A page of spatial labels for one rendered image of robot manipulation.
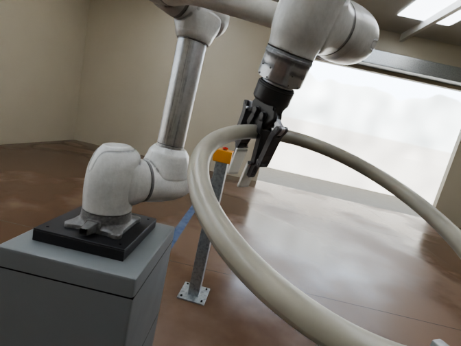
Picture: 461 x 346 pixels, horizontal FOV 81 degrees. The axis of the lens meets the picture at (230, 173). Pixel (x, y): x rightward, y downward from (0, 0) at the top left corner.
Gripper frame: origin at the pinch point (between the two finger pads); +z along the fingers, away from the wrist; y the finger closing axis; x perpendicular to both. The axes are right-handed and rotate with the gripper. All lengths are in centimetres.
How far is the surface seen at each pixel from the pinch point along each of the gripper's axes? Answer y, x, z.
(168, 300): -50, 30, 147
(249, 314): -19, 78, 140
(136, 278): -2.7, -17.7, 38.4
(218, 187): -76, 57, 70
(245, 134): 2.4, -4.9, -9.9
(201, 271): -53, 51, 128
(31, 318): -12, -42, 60
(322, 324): 36.8, -18.6, -10.5
